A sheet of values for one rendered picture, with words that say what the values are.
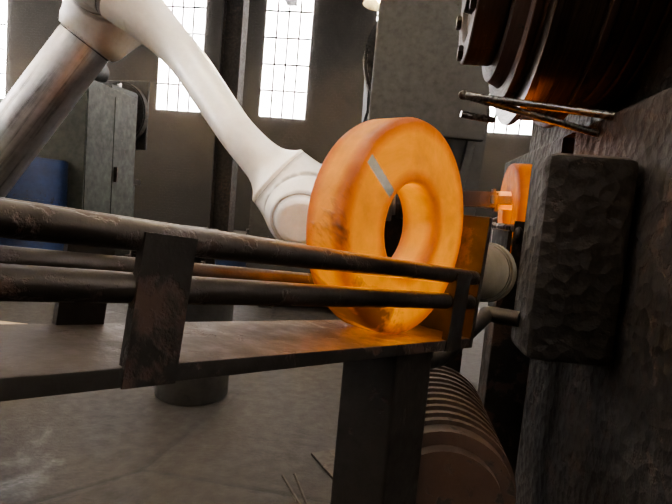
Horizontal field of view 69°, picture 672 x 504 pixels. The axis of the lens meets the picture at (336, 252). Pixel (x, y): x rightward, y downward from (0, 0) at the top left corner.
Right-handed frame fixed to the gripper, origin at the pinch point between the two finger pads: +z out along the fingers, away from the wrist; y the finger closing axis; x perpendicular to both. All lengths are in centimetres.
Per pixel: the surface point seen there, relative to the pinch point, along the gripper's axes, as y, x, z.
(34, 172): -231, 16, -271
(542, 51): 16.0, 19.1, -1.9
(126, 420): -54, -70, -100
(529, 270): 25.5, -8.9, -4.1
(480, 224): 43.5, -3.5, -13.1
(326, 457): -48, -73, -36
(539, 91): 9.2, 15.6, -0.1
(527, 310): 26.4, -13.5, -4.3
